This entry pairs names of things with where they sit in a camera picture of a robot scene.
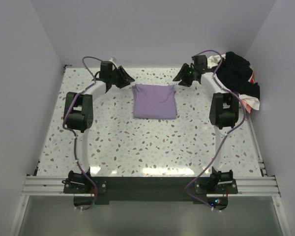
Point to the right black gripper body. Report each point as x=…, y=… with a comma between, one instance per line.
x=188, y=79

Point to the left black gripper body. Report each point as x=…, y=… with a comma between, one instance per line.
x=112, y=77

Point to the purple t shirt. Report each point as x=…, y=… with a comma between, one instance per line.
x=154, y=101

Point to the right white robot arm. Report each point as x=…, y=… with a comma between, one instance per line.
x=223, y=115

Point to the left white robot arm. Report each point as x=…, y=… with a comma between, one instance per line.
x=78, y=118

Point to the white pink t shirt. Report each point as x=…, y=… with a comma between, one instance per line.
x=214, y=62

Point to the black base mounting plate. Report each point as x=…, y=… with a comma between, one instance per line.
x=103, y=190

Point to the aluminium frame rail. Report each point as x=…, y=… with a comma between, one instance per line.
x=247, y=186

